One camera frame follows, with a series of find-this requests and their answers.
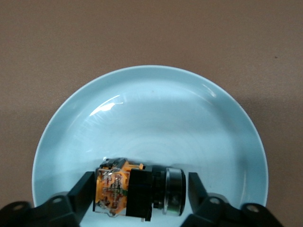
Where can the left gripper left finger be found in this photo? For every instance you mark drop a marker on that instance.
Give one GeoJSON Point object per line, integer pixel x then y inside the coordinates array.
{"type": "Point", "coordinates": [59, 210]}

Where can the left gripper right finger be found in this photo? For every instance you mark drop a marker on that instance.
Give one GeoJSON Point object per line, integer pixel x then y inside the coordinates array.
{"type": "Point", "coordinates": [213, 212]}

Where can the orange push button switch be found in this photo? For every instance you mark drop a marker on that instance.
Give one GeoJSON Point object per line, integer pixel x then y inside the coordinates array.
{"type": "Point", "coordinates": [139, 189]}

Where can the light blue round plate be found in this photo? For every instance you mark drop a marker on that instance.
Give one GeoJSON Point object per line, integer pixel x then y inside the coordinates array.
{"type": "Point", "coordinates": [151, 118]}

